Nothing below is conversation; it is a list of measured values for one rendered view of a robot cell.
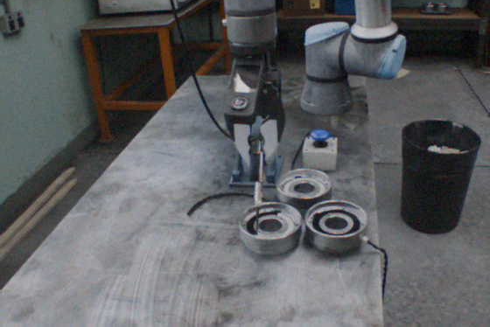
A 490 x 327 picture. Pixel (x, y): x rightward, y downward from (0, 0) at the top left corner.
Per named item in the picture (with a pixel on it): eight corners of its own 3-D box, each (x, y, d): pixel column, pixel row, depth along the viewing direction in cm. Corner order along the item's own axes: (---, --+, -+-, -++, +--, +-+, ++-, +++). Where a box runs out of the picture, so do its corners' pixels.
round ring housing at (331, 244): (292, 241, 78) (292, 222, 77) (326, 212, 85) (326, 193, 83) (346, 265, 72) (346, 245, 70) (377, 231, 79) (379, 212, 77)
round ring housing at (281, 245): (292, 263, 73) (292, 243, 72) (231, 252, 77) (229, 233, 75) (308, 225, 82) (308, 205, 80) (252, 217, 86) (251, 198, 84)
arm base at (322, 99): (303, 94, 139) (302, 63, 135) (353, 95, 136) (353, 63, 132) (297, 114, 126) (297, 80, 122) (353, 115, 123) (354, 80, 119)
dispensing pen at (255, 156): (245, 233, 74) (249, 130, 77) (250, 233, 78) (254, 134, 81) (259, 234, 74) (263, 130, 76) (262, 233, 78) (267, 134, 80)
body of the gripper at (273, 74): (283, 100, 80) (280, 31, 74) (277, 121, 72) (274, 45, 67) (240, 100, 81) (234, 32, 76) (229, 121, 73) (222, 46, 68)
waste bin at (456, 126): (472, 240, 191) (490, 154, 172) (395, 238, 198) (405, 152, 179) (458, 198, 221) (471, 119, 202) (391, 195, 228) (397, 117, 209)
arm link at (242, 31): (272, 17, 65) (216, 18, 66) (274, 47, 67) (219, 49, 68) (278, 6, 71) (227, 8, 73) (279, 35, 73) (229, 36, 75)
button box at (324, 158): (336, 171, 98) (336, 150, 96) (303, 170, 100) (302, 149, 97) (337, 153, 105) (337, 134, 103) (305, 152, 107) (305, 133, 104)
